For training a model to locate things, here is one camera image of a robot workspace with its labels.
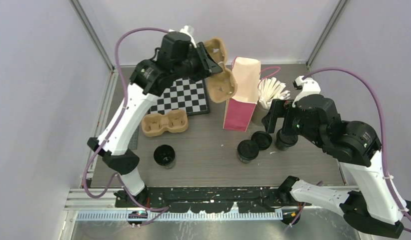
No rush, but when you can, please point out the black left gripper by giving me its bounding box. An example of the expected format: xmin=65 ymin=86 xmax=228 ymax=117
xmin=173 ymin=42 xmax=223 ymax=82

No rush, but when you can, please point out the stack of black lids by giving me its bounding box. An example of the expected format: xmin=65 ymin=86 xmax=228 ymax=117
xmin=250 ymin=131 xmax=273 ymax=151

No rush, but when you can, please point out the pink paper bag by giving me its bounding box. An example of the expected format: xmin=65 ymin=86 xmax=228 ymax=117
xmin=223 ymin=56 xmax=262 ymax=132

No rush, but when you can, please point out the black coffee cup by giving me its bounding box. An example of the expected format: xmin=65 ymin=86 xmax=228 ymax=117
xmin=236 ymin=139 xmax=260 ymax=165
xmin=275 ymin=129 xmax=299 ymax=151
xmin=153 ymin=144 xmax=176 ymax=169

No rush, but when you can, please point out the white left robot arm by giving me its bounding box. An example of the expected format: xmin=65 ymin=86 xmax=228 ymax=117
xmin=87 ymin=30 xmax=223 ymax=207

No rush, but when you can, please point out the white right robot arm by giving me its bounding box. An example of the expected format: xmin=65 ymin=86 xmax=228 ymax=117
xmin=262 ymin=94 xmax=411 ymax=239

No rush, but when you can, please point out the cup of white paper straws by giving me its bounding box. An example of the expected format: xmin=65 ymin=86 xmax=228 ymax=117
xmin=251 ymin=77 xmax=291 ymax=126

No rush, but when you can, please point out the black white chessboard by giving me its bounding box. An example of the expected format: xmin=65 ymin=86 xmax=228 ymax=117
xmin=148 ymin=79 xmax=211 ymax=116

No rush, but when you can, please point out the brown cardboard cup carrier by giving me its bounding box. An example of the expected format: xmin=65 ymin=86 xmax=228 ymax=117
xmin=141 ymin=109 xmax=189 ymax=138

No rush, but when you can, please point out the grey building baseplate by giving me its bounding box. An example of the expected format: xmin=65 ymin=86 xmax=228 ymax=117
xmin=128 ymin=127 xmax=139 ymax=150

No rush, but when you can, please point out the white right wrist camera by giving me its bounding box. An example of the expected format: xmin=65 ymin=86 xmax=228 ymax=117
xmin=292 ymin=76 xmax=321 ymax=108

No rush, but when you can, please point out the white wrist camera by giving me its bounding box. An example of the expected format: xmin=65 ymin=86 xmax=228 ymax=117
xmin=292 ymin=76 xmax=321 ymax=108
xmin=167 ymin=25 xmax=197 ymax=49

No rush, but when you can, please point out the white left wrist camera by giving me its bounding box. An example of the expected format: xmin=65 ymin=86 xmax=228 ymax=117
xmin=167 ymin=25 xmax=197 ymax=49

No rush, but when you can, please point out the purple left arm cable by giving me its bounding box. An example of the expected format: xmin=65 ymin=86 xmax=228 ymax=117
xmin=81 ymin=27 xmax=170 ymax=213

